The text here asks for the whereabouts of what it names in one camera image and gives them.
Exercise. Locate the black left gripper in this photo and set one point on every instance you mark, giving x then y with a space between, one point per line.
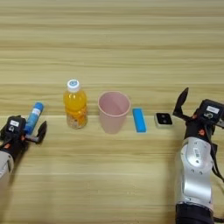
16 144

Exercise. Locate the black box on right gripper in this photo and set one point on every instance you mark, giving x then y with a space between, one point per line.
212 110

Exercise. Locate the blue glue stick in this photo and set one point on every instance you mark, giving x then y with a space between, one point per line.
34 116

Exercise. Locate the small white black square device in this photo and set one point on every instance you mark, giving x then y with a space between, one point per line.
163 119

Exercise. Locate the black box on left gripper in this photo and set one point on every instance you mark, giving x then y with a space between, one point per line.
15 125

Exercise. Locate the blue rectangular eraser block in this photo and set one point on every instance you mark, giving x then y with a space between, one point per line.
139 120

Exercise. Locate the orange juice bottle white cap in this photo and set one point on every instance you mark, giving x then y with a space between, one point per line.
75 106

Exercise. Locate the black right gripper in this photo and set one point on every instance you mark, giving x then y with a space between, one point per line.
198 129

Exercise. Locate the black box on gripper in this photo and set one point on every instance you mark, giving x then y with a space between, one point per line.
212 110
15 125

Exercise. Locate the pink plastic cup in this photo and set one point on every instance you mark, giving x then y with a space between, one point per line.
113 112

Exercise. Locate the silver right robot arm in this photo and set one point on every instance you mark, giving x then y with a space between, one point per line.
195 172

